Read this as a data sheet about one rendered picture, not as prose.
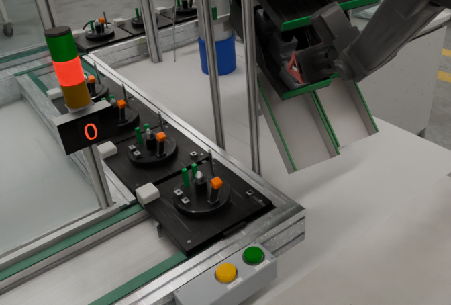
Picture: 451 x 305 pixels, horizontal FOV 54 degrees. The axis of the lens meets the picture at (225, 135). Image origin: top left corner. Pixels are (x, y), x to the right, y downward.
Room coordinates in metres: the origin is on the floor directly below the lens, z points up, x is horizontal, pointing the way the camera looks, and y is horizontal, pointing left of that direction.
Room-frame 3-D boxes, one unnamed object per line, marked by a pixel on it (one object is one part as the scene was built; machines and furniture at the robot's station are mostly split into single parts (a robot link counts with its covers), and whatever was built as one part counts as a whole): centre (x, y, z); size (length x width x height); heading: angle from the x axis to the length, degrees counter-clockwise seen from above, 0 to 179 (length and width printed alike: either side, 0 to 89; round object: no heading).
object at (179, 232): (0.82, 0.07, 0.96); 0.24 x 0.24 x 0.02; 33
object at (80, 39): (2.10, 0.56, 1.01); 0.24 x 0.24 x 0.13; 33
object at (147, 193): (0.85, 0.21, 0.97); 0.05 x 0.05 x 0.04; 33
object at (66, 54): (0.82, 0.29, 1.38); 0.05 x 0.05 x 0.05
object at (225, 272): (0.60, 0.03, 0.96); 0.04 x 0.04 x 0.02
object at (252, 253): (0.63, -0.03, 0.96); 0.04 x 0.04 x 0.02
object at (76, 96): (0.82, 0.29, 1.28); 0.05 x 0.05 x 0.05
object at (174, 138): (1.04, 0.21, 1.01); 0.24 x 0.24 x 0.13; 33
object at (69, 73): (0.82, 0.29, 1.33); 0.05 x 0.05 x 0.05
